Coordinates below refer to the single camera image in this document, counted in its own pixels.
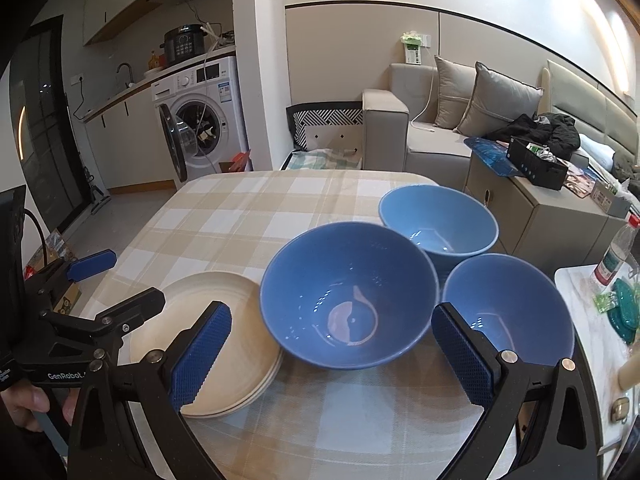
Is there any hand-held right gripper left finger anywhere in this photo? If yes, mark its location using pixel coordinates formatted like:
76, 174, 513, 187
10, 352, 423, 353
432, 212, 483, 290
67, 300, 233, 480

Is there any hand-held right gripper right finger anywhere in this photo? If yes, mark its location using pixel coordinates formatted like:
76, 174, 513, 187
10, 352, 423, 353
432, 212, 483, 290
431, 301, 601, 480

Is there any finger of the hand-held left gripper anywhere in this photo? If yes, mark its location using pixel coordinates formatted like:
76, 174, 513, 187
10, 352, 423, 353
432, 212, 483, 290
40, 287, 167, 362
25, 249, 118, 306

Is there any cream ridged plate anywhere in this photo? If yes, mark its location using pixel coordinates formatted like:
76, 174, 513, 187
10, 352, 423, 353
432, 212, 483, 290
185, 360, 281, 419
181, 350, 284, 417
129, 271, 282, 413

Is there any medium blue bowl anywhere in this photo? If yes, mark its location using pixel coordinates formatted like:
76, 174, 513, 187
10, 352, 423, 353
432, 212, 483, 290
442, 253, 576, 368

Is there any large dark blue bowl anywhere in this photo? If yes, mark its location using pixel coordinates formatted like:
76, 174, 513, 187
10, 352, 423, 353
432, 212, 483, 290
259, 221, 442, 372

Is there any light blue bowl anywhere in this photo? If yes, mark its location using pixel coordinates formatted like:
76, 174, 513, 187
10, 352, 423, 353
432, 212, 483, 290
378, 184, 500, 273

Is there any person's left hand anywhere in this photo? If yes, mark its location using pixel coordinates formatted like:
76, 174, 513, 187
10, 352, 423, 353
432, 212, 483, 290
0, 386, 83, 433

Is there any large cardboard box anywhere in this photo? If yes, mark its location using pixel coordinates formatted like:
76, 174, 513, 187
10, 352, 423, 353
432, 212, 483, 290
25, 230, 83, 315

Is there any floor mop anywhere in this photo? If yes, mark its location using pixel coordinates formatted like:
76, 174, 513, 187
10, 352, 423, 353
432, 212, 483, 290
82, 170, 112, 211

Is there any white kitchen cabinet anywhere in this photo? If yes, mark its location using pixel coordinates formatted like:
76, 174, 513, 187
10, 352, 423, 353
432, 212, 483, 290
82, 0, 233, 47
80, 45, 236, 192

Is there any beige checked tablecloth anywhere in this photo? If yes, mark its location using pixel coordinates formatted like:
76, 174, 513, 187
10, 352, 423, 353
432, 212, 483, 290
80, 169, 531, 480

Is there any white marble side table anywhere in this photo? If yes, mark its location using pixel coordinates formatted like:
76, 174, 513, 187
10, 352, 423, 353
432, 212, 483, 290
554, 264, 640, 480

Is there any dark glass door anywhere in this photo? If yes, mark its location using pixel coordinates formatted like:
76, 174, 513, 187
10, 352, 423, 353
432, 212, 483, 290
10, 15, 86, 233

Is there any beige side cabinet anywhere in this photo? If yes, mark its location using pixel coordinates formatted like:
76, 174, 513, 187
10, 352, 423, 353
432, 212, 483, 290
465, 160, 628, 267

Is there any small gold case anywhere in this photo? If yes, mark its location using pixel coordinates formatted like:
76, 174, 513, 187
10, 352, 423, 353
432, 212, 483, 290
607, 395, 634, 424

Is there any clear plastic water bottle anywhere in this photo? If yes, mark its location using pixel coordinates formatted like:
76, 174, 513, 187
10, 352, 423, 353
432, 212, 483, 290
592, 214, 640, 288

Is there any black storage box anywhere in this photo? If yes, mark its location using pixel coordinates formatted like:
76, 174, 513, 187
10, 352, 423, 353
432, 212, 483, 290
506, 137, 571, 191

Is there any pink packet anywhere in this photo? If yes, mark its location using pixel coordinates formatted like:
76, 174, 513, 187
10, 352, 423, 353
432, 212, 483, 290
565, 165, 599, 196

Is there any white washing machine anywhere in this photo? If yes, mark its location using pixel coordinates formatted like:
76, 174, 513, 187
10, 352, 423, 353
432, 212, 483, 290
151, 55, 251, 184

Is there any grey tissue box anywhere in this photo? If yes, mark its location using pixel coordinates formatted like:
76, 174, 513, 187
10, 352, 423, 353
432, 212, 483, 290
590, 180, 634, 219

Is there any green checked blanket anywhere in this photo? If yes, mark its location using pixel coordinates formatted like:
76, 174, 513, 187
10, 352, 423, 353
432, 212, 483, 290
287, 147, 363, 171

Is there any beige sofa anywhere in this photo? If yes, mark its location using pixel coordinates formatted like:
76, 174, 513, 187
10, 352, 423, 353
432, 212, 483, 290
361, 62, 501, 173

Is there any black pressure cooker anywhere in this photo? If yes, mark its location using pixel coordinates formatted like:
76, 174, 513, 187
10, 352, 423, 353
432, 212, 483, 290
164, 25, 207, 66

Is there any black jacket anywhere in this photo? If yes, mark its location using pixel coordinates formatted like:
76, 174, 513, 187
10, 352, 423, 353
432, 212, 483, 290
487, 112, 582, 161

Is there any white diamond print cushion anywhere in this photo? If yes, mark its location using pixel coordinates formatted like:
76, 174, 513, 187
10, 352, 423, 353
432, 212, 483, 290
302, 122, 363, 155

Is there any grey cushion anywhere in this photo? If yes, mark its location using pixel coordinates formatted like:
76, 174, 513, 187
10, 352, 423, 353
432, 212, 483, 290
455, 61, 545, 137
432, 55, 479, 129

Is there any white upper kitchen cabinet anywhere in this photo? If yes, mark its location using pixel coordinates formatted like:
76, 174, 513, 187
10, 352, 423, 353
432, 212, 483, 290
82, 0, 233, 47

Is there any bed with padded headboard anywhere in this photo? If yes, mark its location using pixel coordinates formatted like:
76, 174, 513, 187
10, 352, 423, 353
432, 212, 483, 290
537, 59, 640, 186

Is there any green white packet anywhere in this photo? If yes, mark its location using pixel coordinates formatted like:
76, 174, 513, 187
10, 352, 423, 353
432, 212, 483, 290
400, 31, 433, 66

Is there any black cable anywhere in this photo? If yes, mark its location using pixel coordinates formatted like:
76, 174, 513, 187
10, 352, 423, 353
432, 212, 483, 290
24, 208, 50, 267

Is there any white power cable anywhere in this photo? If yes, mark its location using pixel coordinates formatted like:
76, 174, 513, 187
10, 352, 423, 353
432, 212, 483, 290
192, 22, 223, 163

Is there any white charging cable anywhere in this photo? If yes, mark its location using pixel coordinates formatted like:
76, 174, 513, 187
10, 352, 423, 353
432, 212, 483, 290
410, 62, 436, 133

